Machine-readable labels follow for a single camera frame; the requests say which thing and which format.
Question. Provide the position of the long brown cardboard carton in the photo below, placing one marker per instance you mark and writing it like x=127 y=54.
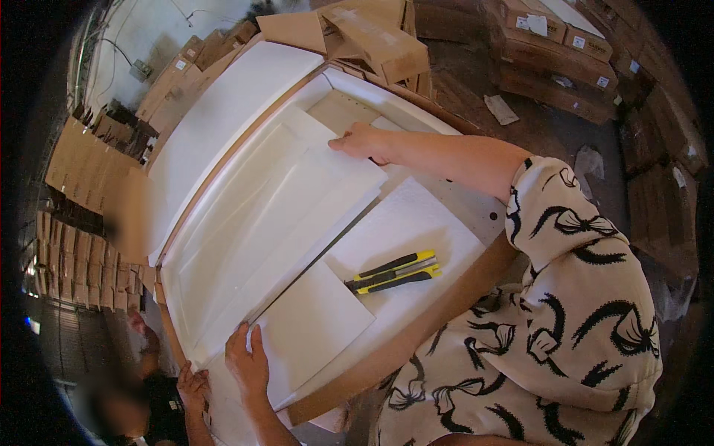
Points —
x=379 y=42

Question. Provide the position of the person's right hand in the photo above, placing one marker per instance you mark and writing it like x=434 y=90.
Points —
x=365 y=142

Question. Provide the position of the wide white foam board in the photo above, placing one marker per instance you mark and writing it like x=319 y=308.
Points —
x=223 y=122

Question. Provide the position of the white foam box liner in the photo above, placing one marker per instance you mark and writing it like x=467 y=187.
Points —
x=368 y=92

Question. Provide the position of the long white foam sheet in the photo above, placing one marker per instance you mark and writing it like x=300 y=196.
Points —
x=279 y=223

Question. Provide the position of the grey wall junction box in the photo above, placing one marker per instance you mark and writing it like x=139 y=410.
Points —
x=141 y=70

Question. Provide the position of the flat brown cardboard piece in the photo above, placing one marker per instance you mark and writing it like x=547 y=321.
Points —
x=293 y=30

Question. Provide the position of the white paper scrap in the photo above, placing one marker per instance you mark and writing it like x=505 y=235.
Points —
x=501 y=110

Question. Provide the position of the small white foam sheet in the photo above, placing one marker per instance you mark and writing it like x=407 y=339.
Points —
x=318 y=329

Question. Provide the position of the clear plastic scrap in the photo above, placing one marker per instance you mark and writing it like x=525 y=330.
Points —
x=588 y=164

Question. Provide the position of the row of leaning cardboard cartons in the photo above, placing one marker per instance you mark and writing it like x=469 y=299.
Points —
x=184 y=78

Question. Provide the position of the shelf of small cartons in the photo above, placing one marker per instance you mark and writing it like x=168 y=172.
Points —
x=78 y=267

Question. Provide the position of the person's body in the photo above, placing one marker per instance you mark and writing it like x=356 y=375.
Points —
x=558 y=334

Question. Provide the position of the textured white foam sheet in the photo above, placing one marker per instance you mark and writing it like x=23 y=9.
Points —
x=407 y=223

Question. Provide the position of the stack of labelled cardboard cartons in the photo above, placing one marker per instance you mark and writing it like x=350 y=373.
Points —
x=558 y=56

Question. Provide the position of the yellow black utility knife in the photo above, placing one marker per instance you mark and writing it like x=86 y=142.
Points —
x=399 y=280
x=396 y=264

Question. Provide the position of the person's right fingers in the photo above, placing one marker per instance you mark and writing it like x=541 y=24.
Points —
x=341 y=143

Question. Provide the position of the large open cardboard box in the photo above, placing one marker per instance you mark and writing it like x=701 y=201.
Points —
x=424 y=329

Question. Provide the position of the folded brown cardboard sheets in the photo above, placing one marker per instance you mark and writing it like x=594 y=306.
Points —
x=89 y=167

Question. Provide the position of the person's left hand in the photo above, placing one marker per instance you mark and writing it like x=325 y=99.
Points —
x=248 y=365

